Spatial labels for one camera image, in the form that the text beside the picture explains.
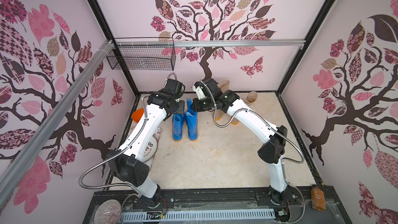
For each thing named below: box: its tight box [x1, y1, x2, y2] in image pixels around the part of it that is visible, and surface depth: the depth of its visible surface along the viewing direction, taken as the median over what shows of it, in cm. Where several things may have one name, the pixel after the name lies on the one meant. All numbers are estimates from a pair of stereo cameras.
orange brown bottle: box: [310, 184, 326, 212], surface depth 72 cm
